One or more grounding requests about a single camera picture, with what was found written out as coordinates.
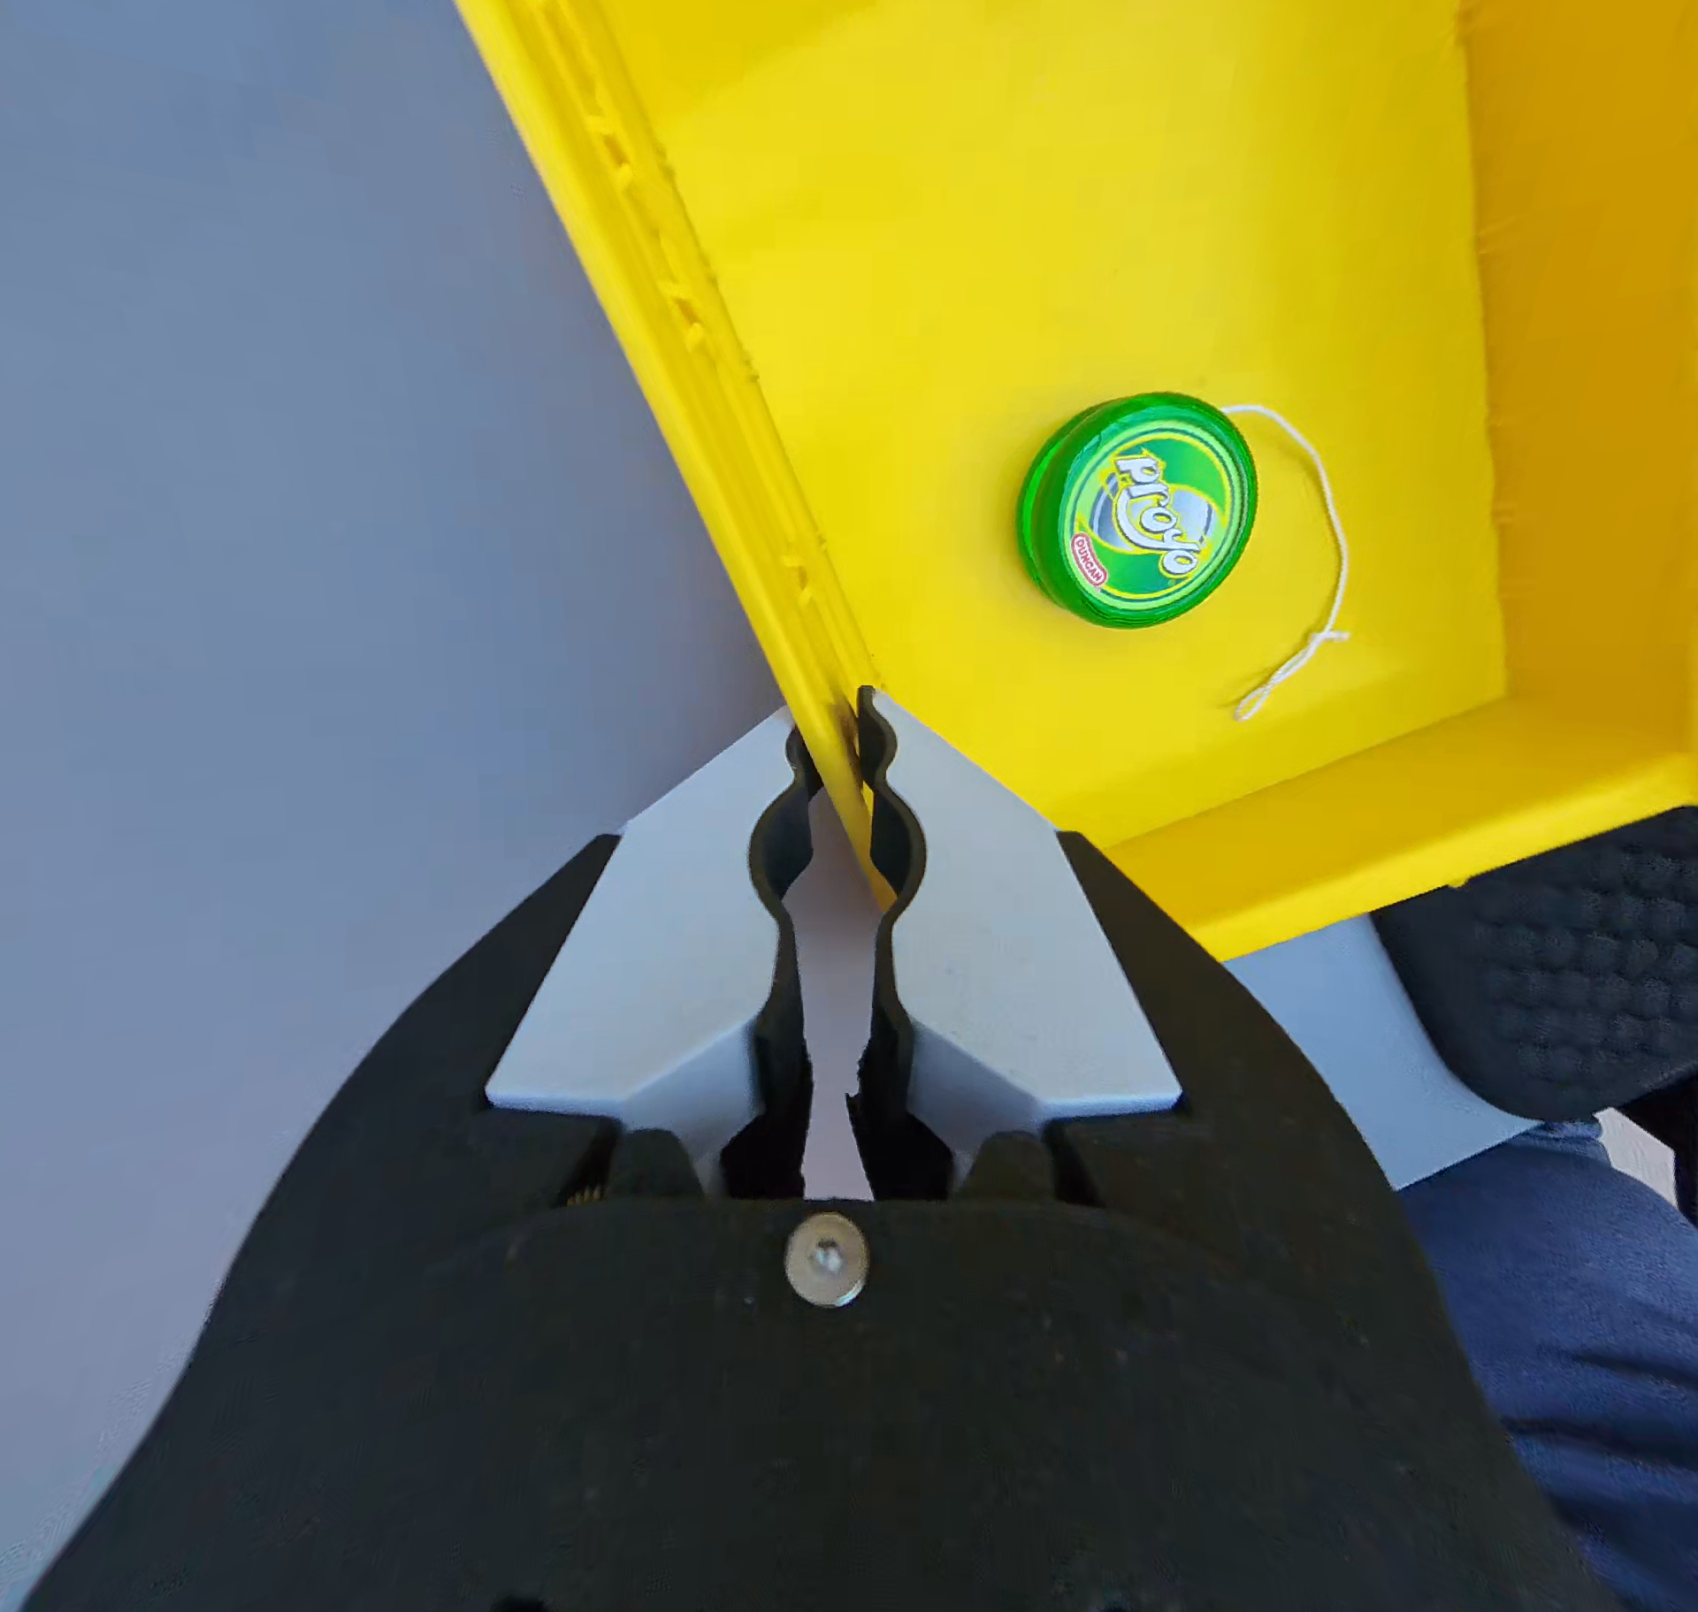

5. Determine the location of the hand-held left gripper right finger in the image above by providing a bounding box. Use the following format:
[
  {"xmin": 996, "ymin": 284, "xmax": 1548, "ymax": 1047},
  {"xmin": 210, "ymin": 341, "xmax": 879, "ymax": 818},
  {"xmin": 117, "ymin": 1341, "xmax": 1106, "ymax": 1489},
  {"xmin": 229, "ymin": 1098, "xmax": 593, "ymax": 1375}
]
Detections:
[{"xmin": 847, "ymin": 685, "xmax": 1184, "ymax": 1199}]

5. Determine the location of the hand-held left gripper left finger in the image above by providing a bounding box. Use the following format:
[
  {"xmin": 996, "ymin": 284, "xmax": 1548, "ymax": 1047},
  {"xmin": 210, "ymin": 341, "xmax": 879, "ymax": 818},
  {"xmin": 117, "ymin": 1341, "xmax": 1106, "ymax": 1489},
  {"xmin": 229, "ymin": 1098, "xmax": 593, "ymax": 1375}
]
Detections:
[{"xmin": 483, "ymin": 706, "xmax": 826, "ymax": 1199}]

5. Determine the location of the green yoyo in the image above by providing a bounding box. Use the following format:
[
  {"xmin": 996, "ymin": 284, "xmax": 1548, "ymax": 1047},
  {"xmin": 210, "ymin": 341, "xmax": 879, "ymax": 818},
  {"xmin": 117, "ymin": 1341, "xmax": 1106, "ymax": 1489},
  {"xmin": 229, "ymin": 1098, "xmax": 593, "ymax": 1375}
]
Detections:
[{"xmin": 1017, "ymin": 392, "xmax": 1260, "ymax": 632}]

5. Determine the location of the white yoyo string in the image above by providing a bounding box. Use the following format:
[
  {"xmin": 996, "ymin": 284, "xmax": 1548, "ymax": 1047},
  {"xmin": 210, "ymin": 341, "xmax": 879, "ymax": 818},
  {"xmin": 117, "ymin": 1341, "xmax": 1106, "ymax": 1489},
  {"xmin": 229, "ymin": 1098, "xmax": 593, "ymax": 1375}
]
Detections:
[{"xmin": 1220, "ymin": 401, "xmax": 1355, "ymax": 725}]

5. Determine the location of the yellow plastic bin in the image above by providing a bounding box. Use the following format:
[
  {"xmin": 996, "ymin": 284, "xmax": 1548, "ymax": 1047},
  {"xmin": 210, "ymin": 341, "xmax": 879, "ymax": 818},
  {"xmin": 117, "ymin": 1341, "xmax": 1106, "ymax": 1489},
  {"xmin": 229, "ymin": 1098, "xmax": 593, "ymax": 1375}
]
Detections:
[{"xmin": 413, "ymin": 0, "xmax": 1698, "ymax": 964}]

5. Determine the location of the black textured pad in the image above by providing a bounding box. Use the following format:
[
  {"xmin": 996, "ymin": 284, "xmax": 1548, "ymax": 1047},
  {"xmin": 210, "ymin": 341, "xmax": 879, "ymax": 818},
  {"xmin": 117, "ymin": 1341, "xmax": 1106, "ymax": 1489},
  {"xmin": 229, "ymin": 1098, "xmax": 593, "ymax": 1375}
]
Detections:
[{"xmin": 1372, "ymin": 805, "xmax": 1698, "ymax": 1125}]

